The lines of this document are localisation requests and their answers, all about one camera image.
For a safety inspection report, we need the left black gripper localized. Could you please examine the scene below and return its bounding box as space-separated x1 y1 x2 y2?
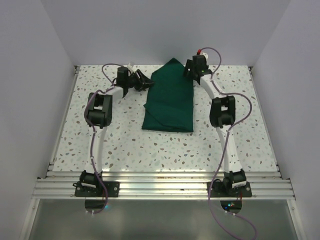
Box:
125 69 154 92

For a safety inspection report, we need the green surgical drape cloth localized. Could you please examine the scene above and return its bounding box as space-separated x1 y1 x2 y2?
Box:
141 58 194 133

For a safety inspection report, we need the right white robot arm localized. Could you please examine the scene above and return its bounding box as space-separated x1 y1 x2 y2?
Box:
183 50 247 197

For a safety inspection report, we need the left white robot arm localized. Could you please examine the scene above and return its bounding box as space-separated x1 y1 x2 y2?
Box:
76 64 155 197

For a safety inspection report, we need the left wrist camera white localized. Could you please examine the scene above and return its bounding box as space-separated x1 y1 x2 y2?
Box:
127 61 136 73

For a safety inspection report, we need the right wrist camera red-capped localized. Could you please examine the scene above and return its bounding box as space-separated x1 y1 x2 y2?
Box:
196 49 209 59

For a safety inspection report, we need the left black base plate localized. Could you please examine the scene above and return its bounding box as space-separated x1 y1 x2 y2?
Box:
72 181 120 198

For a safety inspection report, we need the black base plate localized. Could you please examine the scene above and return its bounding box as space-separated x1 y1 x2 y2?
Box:
72 181 120 198
206 179 253 198

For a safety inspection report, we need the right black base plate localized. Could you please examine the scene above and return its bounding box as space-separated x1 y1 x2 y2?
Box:
206 179 253 198

